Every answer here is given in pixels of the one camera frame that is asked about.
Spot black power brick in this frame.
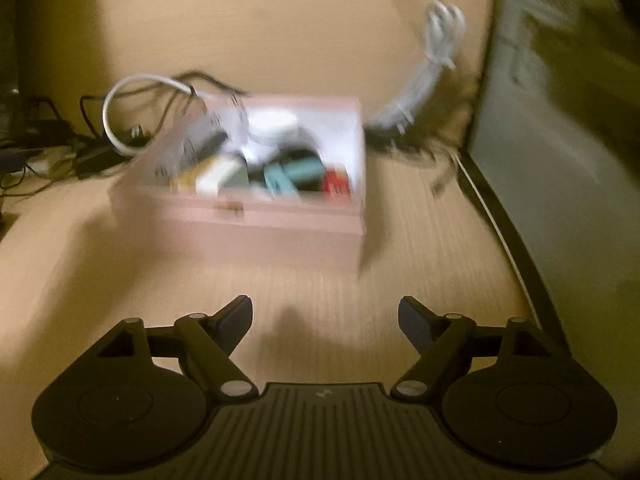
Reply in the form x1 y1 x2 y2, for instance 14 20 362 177
75 142 131 179

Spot small white cup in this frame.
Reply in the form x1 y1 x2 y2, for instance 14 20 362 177
247 110 301 148

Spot red packet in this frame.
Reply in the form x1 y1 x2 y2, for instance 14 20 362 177
322 169 352 199

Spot white cube charger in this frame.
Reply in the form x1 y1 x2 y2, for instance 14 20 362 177
195 162 251 196

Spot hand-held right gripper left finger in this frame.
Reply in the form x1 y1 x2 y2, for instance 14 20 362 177
97 295 260 404

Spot bundled white cable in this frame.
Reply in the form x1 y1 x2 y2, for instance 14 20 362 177
367 0 467 137

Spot black cable tangle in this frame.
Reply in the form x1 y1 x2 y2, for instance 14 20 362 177
20 70 251 182

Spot pink cardboard box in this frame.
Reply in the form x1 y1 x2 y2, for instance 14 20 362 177
110 96 368 276

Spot computer case with glass side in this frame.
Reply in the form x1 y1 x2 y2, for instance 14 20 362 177
460 0 640 361

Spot black tool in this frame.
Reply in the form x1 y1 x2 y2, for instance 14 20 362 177
155 105 246 186

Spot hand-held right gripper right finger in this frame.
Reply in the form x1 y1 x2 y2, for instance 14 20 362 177
390 295 571 404

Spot black keyboard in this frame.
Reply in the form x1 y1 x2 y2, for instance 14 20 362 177
0 210 21 242

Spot teal plastic tool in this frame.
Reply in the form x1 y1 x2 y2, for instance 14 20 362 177
262 157 323 196

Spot white looped cable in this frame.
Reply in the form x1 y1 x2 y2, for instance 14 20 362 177
102 74 211 157

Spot white power strip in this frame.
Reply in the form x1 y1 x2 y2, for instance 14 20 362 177
20 147 76 172

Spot black cables beside computer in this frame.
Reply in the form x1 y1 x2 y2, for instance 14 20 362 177
365 125 467 197

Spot black monitor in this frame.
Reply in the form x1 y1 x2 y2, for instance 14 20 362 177
0 0 23 136

